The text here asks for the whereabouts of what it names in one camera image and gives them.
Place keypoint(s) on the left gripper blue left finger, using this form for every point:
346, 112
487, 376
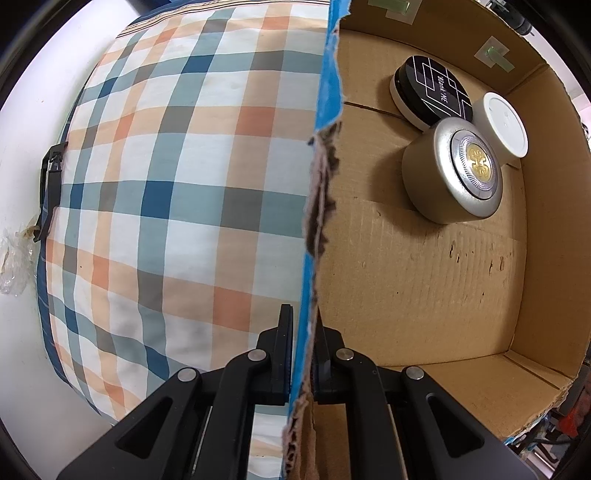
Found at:
196, 425

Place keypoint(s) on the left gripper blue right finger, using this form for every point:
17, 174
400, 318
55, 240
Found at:
377, 423

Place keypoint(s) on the cardboard box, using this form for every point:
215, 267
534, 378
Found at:
496, 311

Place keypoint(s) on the silver round tin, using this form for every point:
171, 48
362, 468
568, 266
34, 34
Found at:
451, 174

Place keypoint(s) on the black round tin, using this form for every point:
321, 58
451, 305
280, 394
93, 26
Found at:
426, 92

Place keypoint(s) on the plaid tablecloth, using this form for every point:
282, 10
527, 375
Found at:
179, 233

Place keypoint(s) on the crumpled clear plastic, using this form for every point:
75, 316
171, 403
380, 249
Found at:
19, 256

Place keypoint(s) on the black strap buckle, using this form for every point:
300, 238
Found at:
50, 189

